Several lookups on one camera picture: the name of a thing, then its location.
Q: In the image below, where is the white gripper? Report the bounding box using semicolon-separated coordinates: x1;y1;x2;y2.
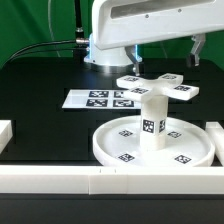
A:
92;0;224;76

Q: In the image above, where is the white cross-shaped table base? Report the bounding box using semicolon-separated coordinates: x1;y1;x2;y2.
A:
116;73;199;103

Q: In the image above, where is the white round table top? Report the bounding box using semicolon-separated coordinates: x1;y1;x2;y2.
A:
93;116;215;167

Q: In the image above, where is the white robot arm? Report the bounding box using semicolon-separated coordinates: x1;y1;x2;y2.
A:
85;0;224;74

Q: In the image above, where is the black vertical pole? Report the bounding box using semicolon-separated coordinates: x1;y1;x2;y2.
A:
74;0;84;38

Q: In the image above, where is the white right fence block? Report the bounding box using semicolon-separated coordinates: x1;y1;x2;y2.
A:
206;122;224;167

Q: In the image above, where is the white fence block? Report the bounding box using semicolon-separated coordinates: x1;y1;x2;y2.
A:
0;120;13;154
206;122;224;167

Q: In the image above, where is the white marker sheet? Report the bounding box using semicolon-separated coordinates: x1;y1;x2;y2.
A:
62;89;141;109

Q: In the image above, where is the white front fence bar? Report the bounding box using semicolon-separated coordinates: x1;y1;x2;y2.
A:
0;165;224;195

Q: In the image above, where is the white left fence block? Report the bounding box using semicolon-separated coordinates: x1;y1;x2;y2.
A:
0;120;13;154

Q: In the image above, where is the black cable bundle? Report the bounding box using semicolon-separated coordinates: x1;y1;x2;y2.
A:
6;39;90;64

